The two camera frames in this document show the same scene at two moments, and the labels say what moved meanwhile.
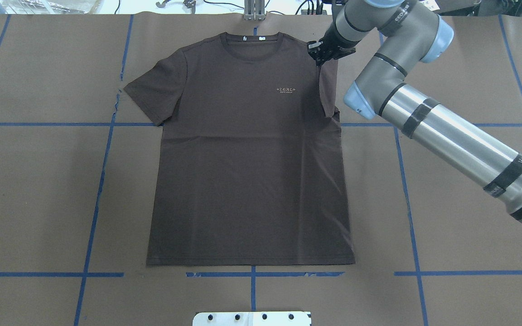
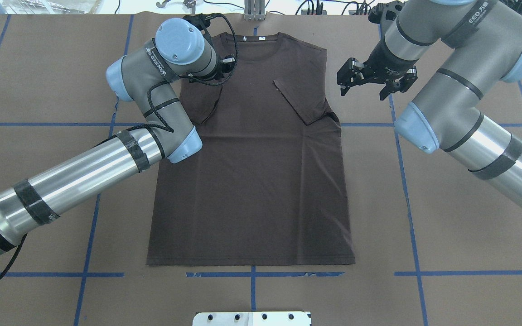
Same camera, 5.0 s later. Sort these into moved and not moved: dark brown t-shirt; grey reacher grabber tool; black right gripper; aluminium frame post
Moved: black right gripper
Not moved: grey reacher grabber tool; aluminium frame post; dark brown t-shirt
